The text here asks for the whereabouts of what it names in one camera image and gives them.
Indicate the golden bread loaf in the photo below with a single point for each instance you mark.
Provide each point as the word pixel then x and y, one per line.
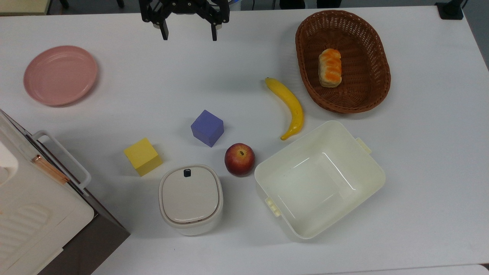
pixel 330 68

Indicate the yellow banana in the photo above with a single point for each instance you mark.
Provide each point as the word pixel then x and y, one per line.
pixel 292 105

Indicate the yellow cube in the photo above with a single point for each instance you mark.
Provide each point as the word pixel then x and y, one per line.
pixel 142 156

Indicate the pink round plate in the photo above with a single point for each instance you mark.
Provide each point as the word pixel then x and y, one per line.
pixel 60 75

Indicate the brown wicker basket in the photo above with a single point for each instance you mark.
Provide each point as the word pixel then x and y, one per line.
pixel 366 88

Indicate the cream ridged plastic appliance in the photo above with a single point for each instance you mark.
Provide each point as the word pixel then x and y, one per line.
pixel 34 214

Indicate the beige side table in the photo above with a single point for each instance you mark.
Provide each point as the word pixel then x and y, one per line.
pixel 23 5

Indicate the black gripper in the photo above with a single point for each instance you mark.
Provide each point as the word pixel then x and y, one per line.
pixel 183 5

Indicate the purple cube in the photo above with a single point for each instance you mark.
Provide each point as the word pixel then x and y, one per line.
pixel 207 128

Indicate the black table clamp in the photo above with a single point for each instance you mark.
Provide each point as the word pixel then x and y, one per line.
pixel 450 9

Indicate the white lidded container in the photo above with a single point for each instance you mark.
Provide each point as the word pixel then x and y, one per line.
pixel 190 196

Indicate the red apple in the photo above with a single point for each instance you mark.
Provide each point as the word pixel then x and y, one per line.
pixel 239 159

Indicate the cream plastic bin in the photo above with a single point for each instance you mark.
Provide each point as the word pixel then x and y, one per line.
pixel 319 179

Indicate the dark brown cabinet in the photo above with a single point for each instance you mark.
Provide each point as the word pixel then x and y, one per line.
pixel 91 240

